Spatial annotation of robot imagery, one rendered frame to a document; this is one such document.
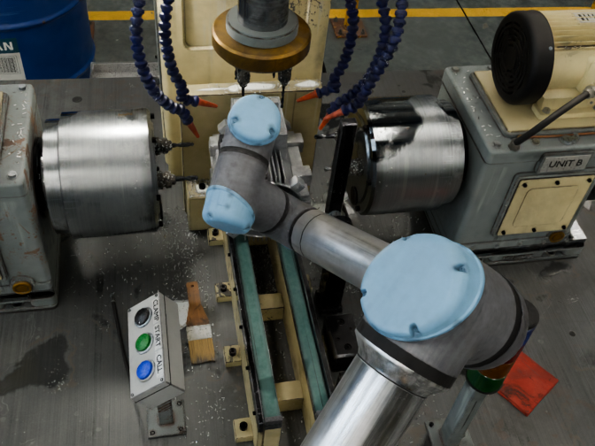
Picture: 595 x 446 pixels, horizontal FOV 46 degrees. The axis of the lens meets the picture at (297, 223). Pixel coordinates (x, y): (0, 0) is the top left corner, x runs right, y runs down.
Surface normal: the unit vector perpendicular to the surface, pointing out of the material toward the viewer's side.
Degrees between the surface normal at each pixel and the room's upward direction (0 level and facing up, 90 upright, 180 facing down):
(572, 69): 74
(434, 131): 28
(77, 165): 40
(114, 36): 0
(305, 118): 90
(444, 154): 51
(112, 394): 0
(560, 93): 33
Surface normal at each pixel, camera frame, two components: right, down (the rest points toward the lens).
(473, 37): 0.08, -0.67
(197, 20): 0.18, 0.73
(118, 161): 0.18, -0.12
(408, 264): -0.54, -0.46
